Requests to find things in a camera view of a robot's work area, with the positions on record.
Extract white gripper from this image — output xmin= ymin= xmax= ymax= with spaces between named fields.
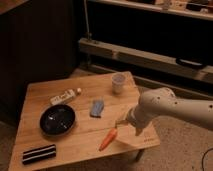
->
xmin=114 ymin=106 xmax=145 ymax=136

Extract orange pepper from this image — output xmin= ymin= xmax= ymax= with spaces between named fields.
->
xmin=99 ymin=127 xmax=118 ymax=151

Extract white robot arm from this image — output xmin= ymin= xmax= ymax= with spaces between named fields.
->
xmin=115 ymin=87 xmax=213 ymax=136

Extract translucent plastic cup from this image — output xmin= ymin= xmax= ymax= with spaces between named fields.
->
xmin=112 ymin=73 xmax=126 ymax=94

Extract white tube bottle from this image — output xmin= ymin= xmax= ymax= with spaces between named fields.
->
xmin=50 ymin=88 xmax=82 ymax=105

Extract wooden table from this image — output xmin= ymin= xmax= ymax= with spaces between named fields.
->
xmin=8 ymin=72 xmax=160 ymax=171

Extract black bowl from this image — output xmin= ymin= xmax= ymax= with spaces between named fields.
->
xmin=39 ymin=104 xmax=76 ymax=136

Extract long shelf bench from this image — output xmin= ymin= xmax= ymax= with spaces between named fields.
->
xmin=78 ymin=37 xmax=213 ymax=84

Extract black white striped block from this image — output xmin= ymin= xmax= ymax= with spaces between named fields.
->
xmin=22 ymin=144 xmax=56 ymax=165

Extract metal pole stand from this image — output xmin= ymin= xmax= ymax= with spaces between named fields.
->
xmin=83 ymin=0 xmax=92 ymax=41

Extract upper shelf with items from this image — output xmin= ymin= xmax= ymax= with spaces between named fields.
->
xmin=89 ymin=0 xmax=213 ymax=21

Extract black handle on bench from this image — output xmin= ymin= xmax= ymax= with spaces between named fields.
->
xmin=175 ymin=58 xmax=207 ymax=70

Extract black cable on floor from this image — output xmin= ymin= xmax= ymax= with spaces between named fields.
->
xmin=200 ymin=147 xmax=213 ymax=171

